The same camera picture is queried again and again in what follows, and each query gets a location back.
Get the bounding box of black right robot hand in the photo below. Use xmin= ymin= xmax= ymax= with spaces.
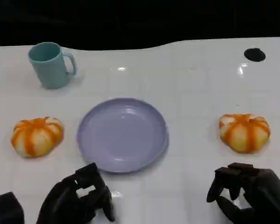
xmin=206 ymin=162 xmax=280 ymax=224

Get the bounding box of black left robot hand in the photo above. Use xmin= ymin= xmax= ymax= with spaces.
xmin=35 ymin=162 xmax=116 ymax=224

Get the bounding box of orange and white bread roll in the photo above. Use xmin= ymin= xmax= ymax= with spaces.
xmin=218 ymin=113 xmax=271 ymax=154
xmin=10 ymin=116 xmax=65 ymax=158

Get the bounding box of lilac plate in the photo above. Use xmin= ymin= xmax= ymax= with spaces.
xmin=77 ymin=97 xmax=170 ymax=174

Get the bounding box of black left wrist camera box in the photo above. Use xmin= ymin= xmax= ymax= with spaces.
xmin=0 ymin=191 xmax=25 ymax=224

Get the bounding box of black round table grommet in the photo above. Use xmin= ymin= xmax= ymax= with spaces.
xmin=244 ymin=48 xmax=266 ymax=63

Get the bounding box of pale green mug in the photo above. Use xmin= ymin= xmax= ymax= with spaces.
xmin=28 ymin=42 xmax=77 ymax=90

